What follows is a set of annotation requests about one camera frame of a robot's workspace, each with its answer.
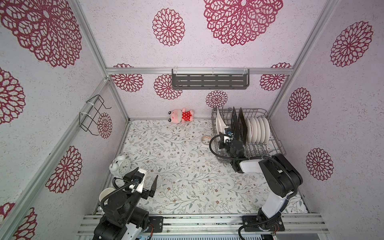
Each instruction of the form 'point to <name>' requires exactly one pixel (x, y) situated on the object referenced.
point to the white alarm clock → (120, 166)
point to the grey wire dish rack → (275, 145)
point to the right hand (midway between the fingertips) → (222, 129)
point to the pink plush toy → (177, 116)
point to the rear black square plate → (243, 126)
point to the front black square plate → (235, 124)
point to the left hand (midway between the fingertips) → (147, 175)
